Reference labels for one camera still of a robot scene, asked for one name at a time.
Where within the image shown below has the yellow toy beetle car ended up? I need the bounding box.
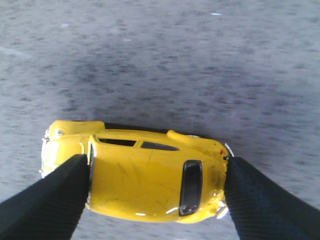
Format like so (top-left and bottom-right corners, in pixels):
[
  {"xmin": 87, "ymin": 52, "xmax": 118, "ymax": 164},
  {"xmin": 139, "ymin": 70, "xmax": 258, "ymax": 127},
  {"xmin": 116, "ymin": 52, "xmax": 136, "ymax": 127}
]
[{"xmin": 40, "ymin": 120, "xmax": 234, "ymax": 224}]

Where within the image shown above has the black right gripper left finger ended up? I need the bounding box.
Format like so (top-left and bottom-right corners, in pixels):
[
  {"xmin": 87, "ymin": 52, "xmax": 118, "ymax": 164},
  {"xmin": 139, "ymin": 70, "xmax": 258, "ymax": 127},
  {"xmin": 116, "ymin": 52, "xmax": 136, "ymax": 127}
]
[{"xmin": 0, "ymin": 154, "xmax": 89, "ymax": 240}]

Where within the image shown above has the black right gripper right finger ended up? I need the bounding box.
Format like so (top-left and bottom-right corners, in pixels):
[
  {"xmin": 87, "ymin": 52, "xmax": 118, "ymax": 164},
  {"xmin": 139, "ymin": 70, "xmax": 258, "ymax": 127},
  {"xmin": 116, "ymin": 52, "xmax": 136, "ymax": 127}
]
[{"xmin": 224, "ymin": 157, "xmax": 320, "ymax": 240}]

